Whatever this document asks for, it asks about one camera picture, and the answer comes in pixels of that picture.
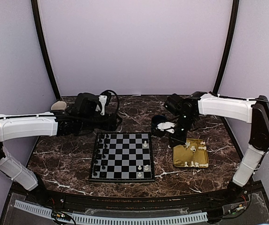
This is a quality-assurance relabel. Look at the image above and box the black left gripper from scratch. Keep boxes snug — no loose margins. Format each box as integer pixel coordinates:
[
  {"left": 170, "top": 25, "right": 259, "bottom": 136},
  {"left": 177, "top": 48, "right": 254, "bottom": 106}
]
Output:
[{"left": 79, "top": 112, "right": 123, "bottom": 131}]

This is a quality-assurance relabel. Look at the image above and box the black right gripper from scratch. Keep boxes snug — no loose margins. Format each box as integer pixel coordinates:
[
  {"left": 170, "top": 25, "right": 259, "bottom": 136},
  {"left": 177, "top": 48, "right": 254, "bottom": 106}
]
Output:
[{"left": 169, "top": 113, "right": 197, "bottom": 148}]

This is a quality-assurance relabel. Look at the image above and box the black and white chessboard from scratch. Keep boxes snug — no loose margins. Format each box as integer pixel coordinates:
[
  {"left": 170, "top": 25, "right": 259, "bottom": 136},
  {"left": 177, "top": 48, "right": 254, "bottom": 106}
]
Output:
[{"left": 89, "top": 132, "right": 155, "bottom": 183}]

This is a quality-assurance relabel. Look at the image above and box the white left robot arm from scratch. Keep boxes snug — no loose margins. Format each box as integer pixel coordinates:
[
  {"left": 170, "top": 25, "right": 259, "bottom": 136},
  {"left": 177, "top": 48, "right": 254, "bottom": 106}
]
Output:
[{"left": 0, "top": 110, "right": 122, "bottom": 204}]

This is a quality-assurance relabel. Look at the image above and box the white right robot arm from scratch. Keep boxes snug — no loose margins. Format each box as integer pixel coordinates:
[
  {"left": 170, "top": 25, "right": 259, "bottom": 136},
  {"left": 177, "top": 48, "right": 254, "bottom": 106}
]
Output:
[{"left": 164, "top": 91, "right": 269, "bottom": 203}]

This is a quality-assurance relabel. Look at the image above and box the grey ceramic cup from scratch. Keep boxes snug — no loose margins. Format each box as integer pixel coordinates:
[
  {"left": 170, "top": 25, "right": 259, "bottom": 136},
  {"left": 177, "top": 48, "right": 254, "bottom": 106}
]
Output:
[{"left": 51, "top": 101, "right": 67, "bottom": 111}]

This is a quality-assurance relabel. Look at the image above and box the dark blue enamel mug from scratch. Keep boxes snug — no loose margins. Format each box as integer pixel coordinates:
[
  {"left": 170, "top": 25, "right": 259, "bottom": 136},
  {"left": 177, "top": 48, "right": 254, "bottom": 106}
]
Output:
[{"left": 151, "top": 115, "right": 168, "bottom": 137}]

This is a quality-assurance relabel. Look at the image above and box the gold metal tray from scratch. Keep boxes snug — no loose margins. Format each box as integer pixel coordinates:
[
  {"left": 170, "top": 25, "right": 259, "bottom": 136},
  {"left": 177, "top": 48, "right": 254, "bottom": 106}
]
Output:
[{"left": 172, "top": 139, "right": 209, "bottom": 167}]

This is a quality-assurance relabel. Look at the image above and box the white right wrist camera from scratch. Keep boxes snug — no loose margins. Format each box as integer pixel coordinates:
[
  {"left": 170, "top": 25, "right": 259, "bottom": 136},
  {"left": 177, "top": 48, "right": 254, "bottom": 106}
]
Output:
[{"left": 156, "top": 121, "right": 176, "bottom": 134}]

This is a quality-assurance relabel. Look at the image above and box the black front rail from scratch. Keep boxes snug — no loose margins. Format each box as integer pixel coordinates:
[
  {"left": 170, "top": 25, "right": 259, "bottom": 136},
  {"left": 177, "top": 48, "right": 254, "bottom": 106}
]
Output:
[{"left": 10, "top": 179, "right": 263, "bottom": 213}]

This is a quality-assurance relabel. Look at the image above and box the white perforated cable duct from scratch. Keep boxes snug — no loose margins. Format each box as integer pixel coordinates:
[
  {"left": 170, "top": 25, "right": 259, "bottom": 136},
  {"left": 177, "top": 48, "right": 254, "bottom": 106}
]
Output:
[{"left": 14, "top": 200, "right": 208, "bottom": 225}]

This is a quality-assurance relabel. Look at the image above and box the black right frame post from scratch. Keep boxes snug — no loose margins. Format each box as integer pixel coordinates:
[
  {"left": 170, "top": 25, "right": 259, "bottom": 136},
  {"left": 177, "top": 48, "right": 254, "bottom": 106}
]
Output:
[{"left": 213, "top": 0, "right": 239, "bottom": 94}]

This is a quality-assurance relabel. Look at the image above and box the black frame post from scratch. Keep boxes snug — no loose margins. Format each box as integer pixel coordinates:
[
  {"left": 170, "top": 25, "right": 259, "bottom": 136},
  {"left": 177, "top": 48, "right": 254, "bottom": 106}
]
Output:
[
  {"left": 213, "top": 0, "right": 239, "bottom": 94},
  {"left": 31, "top": 0, "right": 61, "bottom": 100}
]

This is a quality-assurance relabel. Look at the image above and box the black left frame post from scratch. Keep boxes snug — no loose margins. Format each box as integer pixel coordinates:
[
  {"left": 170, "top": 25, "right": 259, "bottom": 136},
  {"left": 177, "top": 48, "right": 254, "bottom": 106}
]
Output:
[{"left": 31, "top": 0, "right": 61, "bottom": 100}]

